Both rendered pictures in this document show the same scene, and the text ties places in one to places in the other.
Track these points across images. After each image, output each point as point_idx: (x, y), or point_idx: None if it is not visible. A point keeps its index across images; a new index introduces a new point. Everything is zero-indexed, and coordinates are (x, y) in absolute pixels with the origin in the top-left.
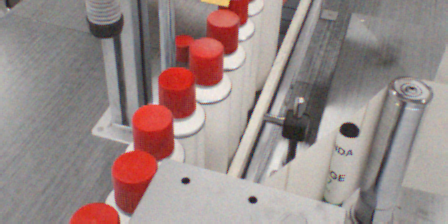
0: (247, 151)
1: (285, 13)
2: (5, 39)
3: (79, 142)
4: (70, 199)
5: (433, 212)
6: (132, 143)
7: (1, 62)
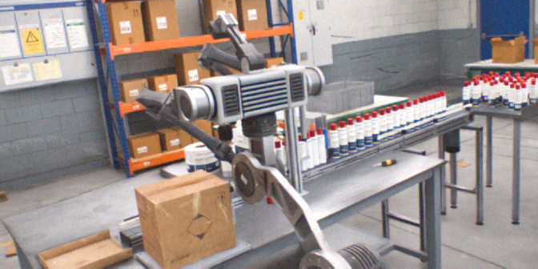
0: None
1: (235, 193)
2: (320, 213)
3: (312, 191)
4: (319, 185)
5: None
6: (309, 140)
7: (324, 207)
